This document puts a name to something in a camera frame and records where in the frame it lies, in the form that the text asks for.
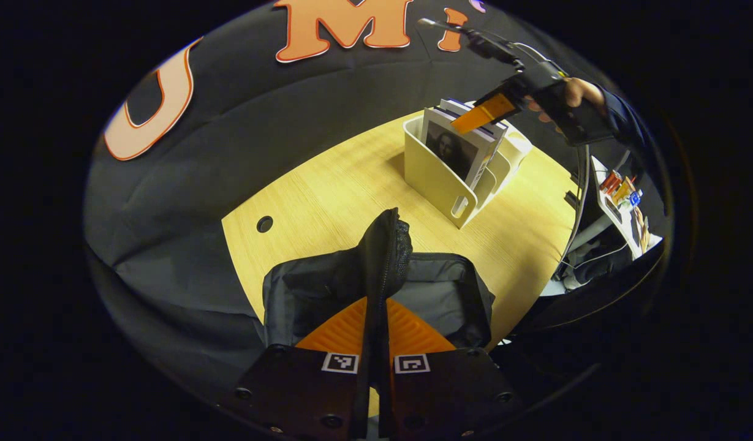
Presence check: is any white bookshelf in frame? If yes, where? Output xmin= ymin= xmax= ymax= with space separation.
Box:
xmin=403 ymin=100 xmax=534 ymax=230

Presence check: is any blue cover book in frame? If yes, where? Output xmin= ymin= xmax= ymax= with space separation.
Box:
xmin=441 ymin=97 xmax=509 ymax=140

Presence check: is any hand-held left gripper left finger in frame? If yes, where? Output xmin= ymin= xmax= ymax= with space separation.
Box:
xmin=232 ymin=296 xmax=371 ymax=440

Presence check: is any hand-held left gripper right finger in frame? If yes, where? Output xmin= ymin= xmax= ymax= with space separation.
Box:
xmin=379 ymin=298 xmax=525 ymax=440

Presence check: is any white side desk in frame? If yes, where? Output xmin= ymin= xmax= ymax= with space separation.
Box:
xmin=589 ymin=155 xmax=664 ymax=258

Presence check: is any yellow small box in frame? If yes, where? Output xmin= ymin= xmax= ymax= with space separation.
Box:
xmin=611 ymin=177 xmax=636 ymax=206

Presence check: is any portrait cover book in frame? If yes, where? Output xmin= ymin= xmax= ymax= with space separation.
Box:
xmin=420 ymin=107 xmax=497 ymax=190

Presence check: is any black schoolbag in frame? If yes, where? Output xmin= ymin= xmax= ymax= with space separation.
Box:
xmin=262 ymin=208 xmax=497 ymax=351

